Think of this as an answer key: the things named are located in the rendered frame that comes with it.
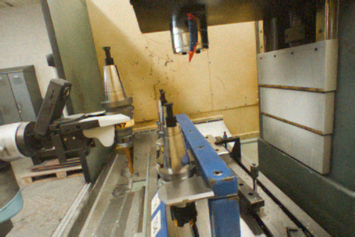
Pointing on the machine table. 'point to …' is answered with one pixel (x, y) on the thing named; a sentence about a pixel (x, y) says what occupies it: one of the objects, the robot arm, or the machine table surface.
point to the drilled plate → (218, 147)
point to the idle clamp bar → (248, 197)
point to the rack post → (224, 217)
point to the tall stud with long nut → (254, 174)
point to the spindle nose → (178, 44)
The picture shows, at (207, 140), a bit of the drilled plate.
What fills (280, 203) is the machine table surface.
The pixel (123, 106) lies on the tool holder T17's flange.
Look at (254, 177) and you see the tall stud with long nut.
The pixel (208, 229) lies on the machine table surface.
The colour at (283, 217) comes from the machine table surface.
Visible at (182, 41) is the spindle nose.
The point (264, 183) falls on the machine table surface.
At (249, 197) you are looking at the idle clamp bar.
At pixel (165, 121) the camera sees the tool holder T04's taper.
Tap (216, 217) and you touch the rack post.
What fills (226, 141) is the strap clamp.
